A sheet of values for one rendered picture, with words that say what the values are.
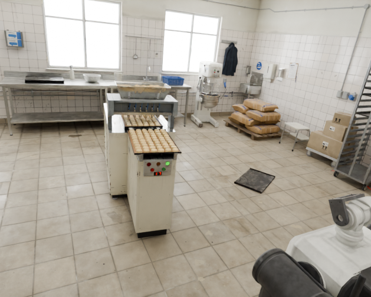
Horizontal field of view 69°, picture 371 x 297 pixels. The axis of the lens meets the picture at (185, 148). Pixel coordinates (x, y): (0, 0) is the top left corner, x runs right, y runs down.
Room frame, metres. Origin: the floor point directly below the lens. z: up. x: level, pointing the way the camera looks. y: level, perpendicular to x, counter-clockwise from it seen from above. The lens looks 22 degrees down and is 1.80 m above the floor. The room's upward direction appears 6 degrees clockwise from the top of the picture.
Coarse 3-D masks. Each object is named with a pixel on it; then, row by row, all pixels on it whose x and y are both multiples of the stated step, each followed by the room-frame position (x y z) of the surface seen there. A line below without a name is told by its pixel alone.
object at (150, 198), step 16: (128, 144) 2.60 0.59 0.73; (128, 160) 2.58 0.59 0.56; (128, 176) 2.56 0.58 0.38; (144, 176) 2.04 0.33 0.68; (160, 176) 2.09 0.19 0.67; (128, 192) 2.54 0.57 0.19; (144, 192) 2.04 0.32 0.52; (160, 192) 2.09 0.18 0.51; (144, 208) 2.04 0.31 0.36; (160, 208) 2.09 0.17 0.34; (144, 224) 2.04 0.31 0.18; (160, 224) 2.10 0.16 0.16
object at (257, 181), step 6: (246, 174) 3.62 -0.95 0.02; (252, 174) 3.64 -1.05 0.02; (258, 174) 3.66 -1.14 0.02; (264, 174) 3.68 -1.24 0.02; (270, 174) 3.68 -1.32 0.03; (240, 180) 3.41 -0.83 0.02; (246, 180) 3.43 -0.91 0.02; (252, 180) 3.45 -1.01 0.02; (258, 180) 3.47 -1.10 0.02; (264, 180) 3.49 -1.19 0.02; (270, 180) 3.51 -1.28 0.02; (246, 186) 3.25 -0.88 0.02; (252, 186) 3.27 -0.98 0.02; (258, 186) 3.29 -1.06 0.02; (264, 186) 3.31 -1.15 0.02; (258, 192) 3.15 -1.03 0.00
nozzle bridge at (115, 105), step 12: (108, 96) 2.77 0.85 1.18; (168, 96) 3.07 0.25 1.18; (108, 108) 2.65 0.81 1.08; (120, 108) 2.72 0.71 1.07; (132, 108) 2.76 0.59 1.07; (144, 108) 2.81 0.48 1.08; (156, 108) 2.85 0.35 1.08; (168, 108) 2.90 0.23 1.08; (108, 120) 2.70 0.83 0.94; (168, 120) 3.02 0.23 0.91
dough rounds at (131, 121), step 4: (124, 116) 2.97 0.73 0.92; (132, 116) 3.00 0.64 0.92; (136, 116) 3.02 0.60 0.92; (144, 116) 3.12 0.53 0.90; (148, 116) 3.09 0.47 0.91; (124, 120) 2.84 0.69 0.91; (128, 120) 2.84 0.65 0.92; (132, 120) 2.85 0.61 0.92; (136, 120) 2.88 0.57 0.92; (140, 120) 2.94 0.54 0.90; (144, 120) 2.89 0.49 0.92; (148, 120) 2.91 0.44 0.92; (152, 120) 2.95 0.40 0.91; (156, 120) 2.95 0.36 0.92; (124, 124) 2.73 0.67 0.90; (128, 124) 2.68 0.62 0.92; (132, 124) 2.75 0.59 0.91; (136, 124) 2.71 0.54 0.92; (140, 124) 2.72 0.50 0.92; (144, 124) 2.74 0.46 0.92; (148, 124) 2.75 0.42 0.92; (152, 124) 2.77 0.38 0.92; (156, 124) 2.78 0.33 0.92
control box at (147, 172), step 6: (144, 162) 2.01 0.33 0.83; (150, 162) 2.02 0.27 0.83; (156, 162) 2.04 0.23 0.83; (162, 162) 2.06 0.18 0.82; (144, 168) 2.01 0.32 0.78; (150, 168) 2.02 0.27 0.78; (156, 168) 2.04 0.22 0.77; (162, 168) 2.06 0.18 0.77; (168, 168) 2.08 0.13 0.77; (144, 174) 2.01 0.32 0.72; (150, 174) 2.03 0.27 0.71; (162, 174) 2.06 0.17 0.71; (168, 174) 2.08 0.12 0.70
